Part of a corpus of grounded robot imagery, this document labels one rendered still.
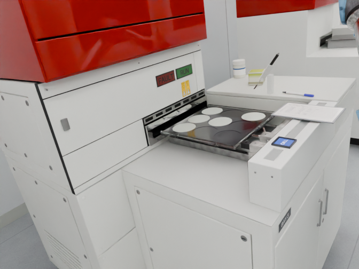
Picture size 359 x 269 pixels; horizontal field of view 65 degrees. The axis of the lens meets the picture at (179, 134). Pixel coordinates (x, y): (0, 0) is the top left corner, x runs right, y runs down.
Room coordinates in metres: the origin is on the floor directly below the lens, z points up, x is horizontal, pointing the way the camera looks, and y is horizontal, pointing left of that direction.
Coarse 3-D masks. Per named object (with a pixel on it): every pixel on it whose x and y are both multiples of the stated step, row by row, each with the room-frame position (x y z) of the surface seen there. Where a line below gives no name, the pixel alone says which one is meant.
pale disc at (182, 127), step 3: (183, 123) 1.18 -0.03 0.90; (186, 123) 1.17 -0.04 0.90; (189, 123) 1.17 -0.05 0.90; (174, 126) 1.15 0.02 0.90; (177, 126) 1.15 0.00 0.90; (180, 126) 1.14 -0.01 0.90; (183, 126) 1.14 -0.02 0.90; (186, 126) 1.13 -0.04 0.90; (189, 126) 1.13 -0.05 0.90; (192, 126) 1.12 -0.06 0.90; (195, 126) 1.12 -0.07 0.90; (174, 129) 1.12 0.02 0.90; (177, 129) 1.12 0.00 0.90; (180, 129) 1.11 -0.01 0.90; (183, 129) 1.11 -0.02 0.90; (186, 129) 1.10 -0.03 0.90; (189, 129) 1.10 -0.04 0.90; (192, 129) 1.09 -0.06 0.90
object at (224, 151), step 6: (174, 138) 1.15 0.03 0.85; (180, 138) 1.13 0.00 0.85; (180, 144) 1.12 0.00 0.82; (186, 144) 1.10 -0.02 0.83; (192, 144) 1.08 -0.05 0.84; (198, 144) 1.05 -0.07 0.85; (204, 144) 1.04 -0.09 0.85; (204, 150) 1.03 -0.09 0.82; (210, 150) 1.01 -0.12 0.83; (216, 150) 0.99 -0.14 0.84; (222, 150) 0.97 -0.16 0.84; (228, 150) 0.96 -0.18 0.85; (234, 150) 0.95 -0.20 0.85; (240, 150) 0.94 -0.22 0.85; (228, 156) 0.96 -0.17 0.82; (234, 156) 0.94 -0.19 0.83; (240, 156) 0.92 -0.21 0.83; (246, 156) 0.90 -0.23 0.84
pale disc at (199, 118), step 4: (192, 116) 1.25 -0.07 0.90; (196, 116) 1.24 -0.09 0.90; (200, 116) 1.23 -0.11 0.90; (204, 116) 1.22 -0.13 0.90; (208, 116) 1.22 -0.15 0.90; (188, 120) 1.21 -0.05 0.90; (192, 120) 1.20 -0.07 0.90; (196, 120) 1.19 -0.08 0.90; (200, 120) 1.18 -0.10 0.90; (204, 120) 1.18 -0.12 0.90
